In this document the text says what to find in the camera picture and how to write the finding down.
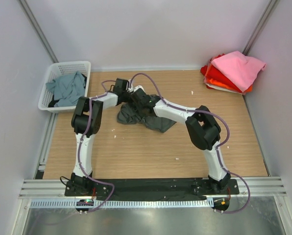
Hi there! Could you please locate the pink folded t-shirt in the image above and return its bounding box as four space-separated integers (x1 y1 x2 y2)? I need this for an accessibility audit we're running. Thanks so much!
211 51 267 93

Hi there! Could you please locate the dark grey t-shirt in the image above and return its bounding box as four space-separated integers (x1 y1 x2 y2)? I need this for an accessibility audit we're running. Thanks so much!
117 97 176 133

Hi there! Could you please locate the right aluminium corner post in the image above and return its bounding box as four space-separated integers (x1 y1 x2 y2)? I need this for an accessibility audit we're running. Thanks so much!
242 0 280 56

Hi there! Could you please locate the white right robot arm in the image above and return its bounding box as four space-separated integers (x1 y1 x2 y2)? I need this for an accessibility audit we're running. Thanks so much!
130 88 231 194

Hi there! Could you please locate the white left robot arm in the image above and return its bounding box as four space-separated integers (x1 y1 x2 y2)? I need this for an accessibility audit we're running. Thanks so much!
65 78 130 196

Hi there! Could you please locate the aluminium corner post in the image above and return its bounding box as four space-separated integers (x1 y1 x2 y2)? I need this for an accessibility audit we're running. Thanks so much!
242 0 280 56
18 0 59 63

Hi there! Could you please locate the left aluminium corner post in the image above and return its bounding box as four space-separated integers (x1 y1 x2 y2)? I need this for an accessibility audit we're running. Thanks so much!
18 0 59 63

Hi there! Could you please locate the red folded t-shirt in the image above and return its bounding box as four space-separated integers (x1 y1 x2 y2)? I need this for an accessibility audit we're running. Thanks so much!
200 54 236 86

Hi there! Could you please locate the slotted white cable duct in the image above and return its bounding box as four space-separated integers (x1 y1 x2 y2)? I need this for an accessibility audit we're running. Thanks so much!
30 198 214 209

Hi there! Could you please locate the light blue t-shirt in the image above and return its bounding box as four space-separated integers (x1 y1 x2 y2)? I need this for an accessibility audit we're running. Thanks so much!
46 71 87 108

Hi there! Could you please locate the orange folded t-shirt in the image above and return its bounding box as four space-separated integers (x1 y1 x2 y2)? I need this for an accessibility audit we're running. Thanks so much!
204 78 253 94

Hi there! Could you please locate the aluminium frame rail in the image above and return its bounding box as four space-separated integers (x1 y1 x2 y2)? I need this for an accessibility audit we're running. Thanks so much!
19 176 287 198

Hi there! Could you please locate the white folded t-shirt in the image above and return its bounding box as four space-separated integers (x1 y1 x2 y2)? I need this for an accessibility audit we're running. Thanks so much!
206 84 245 95

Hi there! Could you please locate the white plastic basket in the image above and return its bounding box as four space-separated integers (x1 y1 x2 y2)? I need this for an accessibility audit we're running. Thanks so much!
38 61 91 113

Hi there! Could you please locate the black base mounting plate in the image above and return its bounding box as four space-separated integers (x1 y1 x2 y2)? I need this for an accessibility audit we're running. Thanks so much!
65 178 240 196

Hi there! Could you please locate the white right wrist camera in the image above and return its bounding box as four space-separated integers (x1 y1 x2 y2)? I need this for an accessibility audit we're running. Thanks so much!
127 85 144 94

